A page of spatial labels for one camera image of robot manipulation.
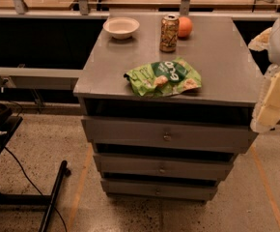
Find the white bowl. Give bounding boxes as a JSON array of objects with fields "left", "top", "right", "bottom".
[{"left": 103, "top": 17, "right": 140, "bottom": 40}]

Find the orange fruit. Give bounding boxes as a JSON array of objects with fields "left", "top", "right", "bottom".
[{"left": 178, "top": 16, "right": 193, "bottom": 38}]

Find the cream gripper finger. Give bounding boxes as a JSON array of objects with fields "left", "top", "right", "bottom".
[
  {"left": 250, "top": 65, "right": 280, "bottom": 133},
  {"left": 248, "top": 27, "right": 271, "bottom": 51}
]

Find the grey drawer cabinet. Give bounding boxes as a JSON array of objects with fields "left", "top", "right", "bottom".
[{"left": 74, "top": 14, "right": 262, "bottom": 201}]

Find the black stand with base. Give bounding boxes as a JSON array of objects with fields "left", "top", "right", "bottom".
[{"left": 0, "top": 101, "right": 72, "bottom": 232}]

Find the green rice chip bag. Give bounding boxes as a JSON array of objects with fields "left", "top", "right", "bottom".
[{"left": 124, "top": 57, "right": 202, "bottom": 97}]

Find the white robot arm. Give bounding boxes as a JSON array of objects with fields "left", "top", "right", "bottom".
[{"left": 248, "top": 16, "right": 280, "bottom": 133}]

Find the black cable on floor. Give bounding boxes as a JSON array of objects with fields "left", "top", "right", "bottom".
[{"left": 4, "top": 146, "right": 69, "bottom": 232}]

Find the orange drink can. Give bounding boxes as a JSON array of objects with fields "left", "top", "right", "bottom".
[{"left": 159, "top": 14, "right": 180, "bottom": 52}]

